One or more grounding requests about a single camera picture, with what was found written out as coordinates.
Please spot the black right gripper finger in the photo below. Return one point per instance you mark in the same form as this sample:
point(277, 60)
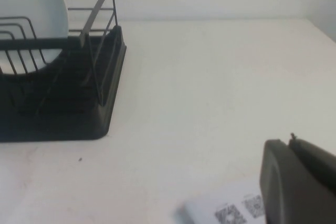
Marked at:
point(296, 187)

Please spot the black plastic drip tray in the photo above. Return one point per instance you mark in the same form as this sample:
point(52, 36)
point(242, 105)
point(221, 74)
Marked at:
point(65, 127)

